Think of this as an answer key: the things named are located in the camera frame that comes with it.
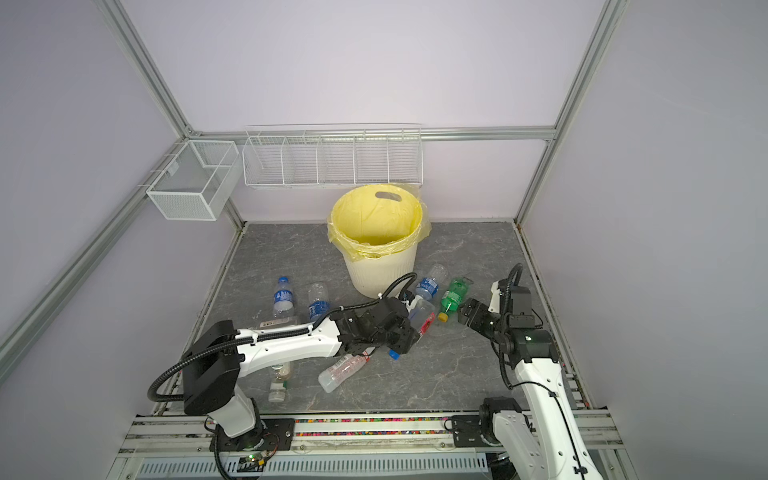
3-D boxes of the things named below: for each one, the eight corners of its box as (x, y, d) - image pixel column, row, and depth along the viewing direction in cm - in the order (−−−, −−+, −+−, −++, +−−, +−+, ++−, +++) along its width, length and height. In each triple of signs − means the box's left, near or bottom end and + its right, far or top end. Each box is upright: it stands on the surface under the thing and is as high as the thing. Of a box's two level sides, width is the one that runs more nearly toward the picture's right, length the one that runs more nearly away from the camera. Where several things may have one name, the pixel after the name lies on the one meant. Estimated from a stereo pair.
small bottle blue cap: (276, 322, 95) (270, 314, 91) (280, 283, 105) (275, 274, 101) (293, 319, 96) (288, 312, 92) (295, 281, 105) (291, 272, 101)
